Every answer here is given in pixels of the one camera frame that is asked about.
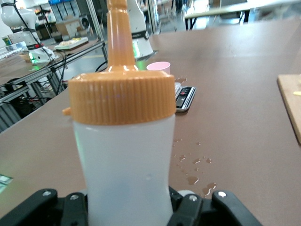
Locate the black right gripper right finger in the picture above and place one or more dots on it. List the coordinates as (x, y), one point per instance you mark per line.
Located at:
(211, 214)

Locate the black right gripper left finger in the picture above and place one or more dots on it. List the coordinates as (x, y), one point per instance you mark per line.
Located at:
(47, 212)

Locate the squeeze bottle with orange cap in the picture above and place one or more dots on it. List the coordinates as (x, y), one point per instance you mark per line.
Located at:
(124, 153)

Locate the pink plastic cup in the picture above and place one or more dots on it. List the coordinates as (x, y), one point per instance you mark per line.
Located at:
(160, 67)

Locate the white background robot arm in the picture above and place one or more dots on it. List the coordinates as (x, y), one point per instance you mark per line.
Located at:
(21, 18)

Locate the green paper cup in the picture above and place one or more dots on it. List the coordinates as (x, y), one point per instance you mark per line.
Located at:
(6, 40)

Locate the scattered liquid droplets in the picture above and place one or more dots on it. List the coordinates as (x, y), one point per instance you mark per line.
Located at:
(193, 179)

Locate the silver digital kitchen scale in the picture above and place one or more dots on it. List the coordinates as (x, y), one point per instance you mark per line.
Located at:
(185, 99)

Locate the liquid spill puddle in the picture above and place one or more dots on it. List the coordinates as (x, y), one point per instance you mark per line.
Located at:
(181, 79)

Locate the wooden cutting board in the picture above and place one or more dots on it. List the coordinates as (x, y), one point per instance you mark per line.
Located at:
(291, 101)

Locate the tray with food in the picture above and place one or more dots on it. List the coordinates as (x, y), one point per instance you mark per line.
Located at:
(70, 43)

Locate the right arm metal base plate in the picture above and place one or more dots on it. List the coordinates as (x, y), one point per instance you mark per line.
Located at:
(5, 181)

